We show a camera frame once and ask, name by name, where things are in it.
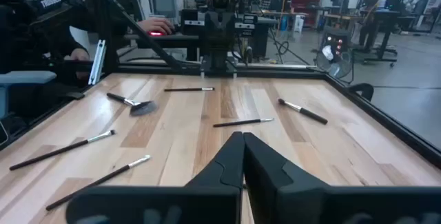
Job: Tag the white bin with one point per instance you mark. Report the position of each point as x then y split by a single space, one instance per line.
299 24

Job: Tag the thin black makeup brush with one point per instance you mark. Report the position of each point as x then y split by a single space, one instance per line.
237 123

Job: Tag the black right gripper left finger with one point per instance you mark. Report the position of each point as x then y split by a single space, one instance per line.
206 203

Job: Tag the grey chair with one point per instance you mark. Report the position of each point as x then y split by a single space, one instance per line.
24 77

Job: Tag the control box with red lights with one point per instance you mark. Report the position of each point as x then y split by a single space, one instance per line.
332 38

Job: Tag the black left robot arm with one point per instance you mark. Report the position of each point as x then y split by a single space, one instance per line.
218 60

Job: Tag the black Trossen labelled device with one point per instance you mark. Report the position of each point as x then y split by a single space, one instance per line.
48 3

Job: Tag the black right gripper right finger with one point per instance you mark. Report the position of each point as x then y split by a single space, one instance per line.
293 203

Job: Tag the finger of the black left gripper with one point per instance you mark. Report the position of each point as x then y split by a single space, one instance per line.
228 27
213 27

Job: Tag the silver aluminium extrusion bar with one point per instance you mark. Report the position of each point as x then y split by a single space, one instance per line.
97 62

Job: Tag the black pen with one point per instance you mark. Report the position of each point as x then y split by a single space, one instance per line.
186 89

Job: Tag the floor fan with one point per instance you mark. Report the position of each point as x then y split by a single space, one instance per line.
339 67

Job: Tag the black standing desk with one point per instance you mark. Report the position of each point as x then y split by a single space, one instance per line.
382 15

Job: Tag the long dark makeup brush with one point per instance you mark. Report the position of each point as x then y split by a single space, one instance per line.
51 153
96 183

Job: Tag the computer mouse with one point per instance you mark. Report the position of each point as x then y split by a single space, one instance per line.
156 33

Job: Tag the black curved bracket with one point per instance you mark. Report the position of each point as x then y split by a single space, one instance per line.
361 88

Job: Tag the black and white marker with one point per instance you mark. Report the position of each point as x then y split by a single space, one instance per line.
310 114

